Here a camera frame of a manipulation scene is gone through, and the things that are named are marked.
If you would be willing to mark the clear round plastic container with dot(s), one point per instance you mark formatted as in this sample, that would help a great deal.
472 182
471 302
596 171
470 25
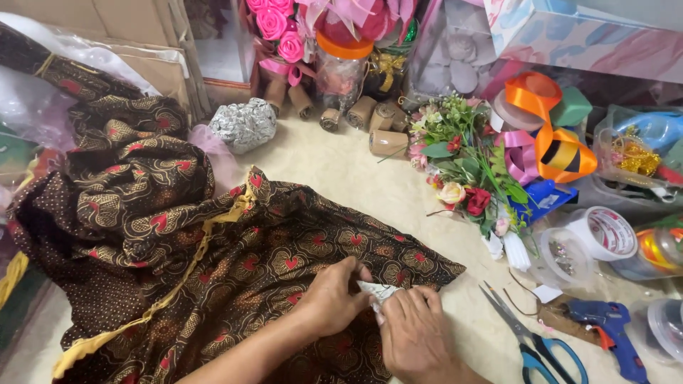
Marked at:
661 330

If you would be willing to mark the white paper piece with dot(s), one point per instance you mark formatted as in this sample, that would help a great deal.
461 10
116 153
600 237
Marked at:
380 292

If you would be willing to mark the person's left hand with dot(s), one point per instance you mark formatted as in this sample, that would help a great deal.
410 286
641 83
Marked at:
325 301

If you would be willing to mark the clear plastic cup with pins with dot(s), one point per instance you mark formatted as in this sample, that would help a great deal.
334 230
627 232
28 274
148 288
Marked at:
563 258

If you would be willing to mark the artificial flower bunch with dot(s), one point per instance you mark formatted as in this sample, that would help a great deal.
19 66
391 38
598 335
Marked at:
469 160

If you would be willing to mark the clear jar with orange lid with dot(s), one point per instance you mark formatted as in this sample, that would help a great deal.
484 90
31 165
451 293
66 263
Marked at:
341 69

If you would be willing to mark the yellow cloth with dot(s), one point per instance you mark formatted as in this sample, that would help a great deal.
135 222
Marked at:
11 277

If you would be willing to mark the clear jar with orange ribbon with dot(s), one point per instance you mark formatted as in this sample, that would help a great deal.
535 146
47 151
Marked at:
656 250

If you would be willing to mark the brown batik patterned cloth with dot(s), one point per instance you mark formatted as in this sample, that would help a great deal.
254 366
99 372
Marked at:
160 224

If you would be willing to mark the row of brown paper rolls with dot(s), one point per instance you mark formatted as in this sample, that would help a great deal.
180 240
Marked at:
387 143

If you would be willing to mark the green foam block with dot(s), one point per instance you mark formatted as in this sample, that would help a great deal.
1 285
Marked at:
572 106

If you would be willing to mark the person's right hand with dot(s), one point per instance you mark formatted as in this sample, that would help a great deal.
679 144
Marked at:
416 336

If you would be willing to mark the stack of cardboard sheets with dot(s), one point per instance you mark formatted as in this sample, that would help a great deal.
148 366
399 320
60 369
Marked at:
154 58

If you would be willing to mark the pink rose bouquet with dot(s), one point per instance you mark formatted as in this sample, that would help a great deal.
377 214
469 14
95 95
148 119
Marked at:
277 32

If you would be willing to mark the beige tape roll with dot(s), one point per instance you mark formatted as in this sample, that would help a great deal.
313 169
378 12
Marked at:
509 114

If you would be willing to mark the clear plastic sheet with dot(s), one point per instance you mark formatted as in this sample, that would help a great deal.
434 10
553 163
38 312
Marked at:
32 106

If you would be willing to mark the pink satin ribbon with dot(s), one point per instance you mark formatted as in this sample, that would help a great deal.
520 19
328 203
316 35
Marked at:
520 160

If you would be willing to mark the clear plastic tub with supplies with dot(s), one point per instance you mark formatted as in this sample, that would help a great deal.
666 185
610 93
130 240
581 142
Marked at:
640 149

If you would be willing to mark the clear box with white roses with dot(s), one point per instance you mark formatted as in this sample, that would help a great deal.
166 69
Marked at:
453 58

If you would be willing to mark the white adhesive tape roll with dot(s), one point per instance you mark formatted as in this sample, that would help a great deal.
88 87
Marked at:
605 232

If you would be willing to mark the floral printed gift box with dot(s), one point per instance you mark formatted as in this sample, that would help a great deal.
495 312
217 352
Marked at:
587 37

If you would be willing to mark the pink tulle fabric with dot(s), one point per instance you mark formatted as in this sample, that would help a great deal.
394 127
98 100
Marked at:
216 154

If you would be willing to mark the crumpled silver foil ball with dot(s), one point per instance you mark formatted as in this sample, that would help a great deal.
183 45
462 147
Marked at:
243 125

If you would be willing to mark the bundle of white glue sticks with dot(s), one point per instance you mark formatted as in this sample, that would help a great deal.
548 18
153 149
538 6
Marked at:
515 250

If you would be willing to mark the dark ornament with gold bow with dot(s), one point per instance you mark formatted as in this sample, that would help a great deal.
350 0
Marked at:
387 69

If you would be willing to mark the orange satin ribbon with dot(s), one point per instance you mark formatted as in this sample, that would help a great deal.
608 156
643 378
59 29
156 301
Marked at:
560 154

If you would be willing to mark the red and pink wrapped bouquet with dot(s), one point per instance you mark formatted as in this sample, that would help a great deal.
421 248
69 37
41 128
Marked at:
368 16

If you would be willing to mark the white paper scrap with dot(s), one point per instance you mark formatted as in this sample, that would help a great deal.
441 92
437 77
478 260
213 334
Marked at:
547 293

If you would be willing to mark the blue hot glue gun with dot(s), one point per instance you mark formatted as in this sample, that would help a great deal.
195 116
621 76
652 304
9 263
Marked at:
613 330

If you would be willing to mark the blue plastic packet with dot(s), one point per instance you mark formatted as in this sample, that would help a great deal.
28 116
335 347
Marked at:
544 200

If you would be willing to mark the brown cardboard piece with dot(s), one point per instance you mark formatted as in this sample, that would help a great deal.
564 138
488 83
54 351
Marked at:
560 320

